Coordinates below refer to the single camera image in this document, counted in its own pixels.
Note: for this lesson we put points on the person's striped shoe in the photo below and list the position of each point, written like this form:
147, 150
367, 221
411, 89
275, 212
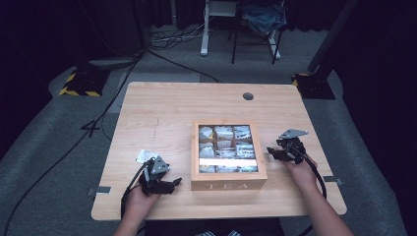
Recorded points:
205, 233
234, 233

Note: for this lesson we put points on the white desk frame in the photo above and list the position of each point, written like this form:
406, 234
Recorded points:
205, 32

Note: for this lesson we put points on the white tea bag packet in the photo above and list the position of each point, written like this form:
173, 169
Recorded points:
145, 155

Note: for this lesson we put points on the black yellow striped stand base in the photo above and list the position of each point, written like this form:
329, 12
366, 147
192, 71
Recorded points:
83, 82

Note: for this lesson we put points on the wooden tea box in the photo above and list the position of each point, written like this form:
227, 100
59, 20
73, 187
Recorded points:
227, 181

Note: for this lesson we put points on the black chair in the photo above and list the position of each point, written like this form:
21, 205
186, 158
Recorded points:
234, 39

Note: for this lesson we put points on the group of tea bags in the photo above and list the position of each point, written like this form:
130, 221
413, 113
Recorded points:
226, 144

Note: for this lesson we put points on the grey tape piece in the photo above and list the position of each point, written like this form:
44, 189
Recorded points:
331, 179
100, 190

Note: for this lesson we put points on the blue cloth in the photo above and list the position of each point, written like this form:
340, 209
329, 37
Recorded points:
264, 16

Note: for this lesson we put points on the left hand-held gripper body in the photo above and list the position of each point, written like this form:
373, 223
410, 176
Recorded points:
150, 178

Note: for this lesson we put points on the person's right hand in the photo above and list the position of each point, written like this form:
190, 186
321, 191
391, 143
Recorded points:
305, 177

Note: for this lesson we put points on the black stand pole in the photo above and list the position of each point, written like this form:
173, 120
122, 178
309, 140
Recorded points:
331, 36

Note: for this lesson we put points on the person's dark trousers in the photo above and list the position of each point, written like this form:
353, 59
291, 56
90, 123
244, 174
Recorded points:
213, 226

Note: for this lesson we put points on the person's left hand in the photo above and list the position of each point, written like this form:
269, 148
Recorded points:
137, 206

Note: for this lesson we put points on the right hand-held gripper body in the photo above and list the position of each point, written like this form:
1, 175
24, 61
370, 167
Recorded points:
293, 147

